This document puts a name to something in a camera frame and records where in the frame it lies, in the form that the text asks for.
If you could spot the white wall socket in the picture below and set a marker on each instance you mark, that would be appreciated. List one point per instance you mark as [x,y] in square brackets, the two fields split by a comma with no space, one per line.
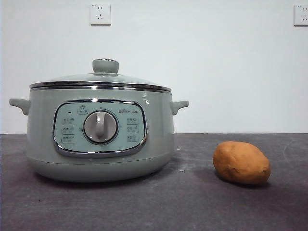
[100,14]
[302,15]

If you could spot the brown potato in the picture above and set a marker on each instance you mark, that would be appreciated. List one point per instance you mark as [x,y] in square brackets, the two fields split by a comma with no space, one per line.
[240,163]

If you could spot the glass lid with green knob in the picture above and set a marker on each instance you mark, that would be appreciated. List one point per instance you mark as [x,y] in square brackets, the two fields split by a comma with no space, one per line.
[105,65]

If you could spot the pale green electric pot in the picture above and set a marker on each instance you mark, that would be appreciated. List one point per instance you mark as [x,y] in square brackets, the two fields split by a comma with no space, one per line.
[41,134]

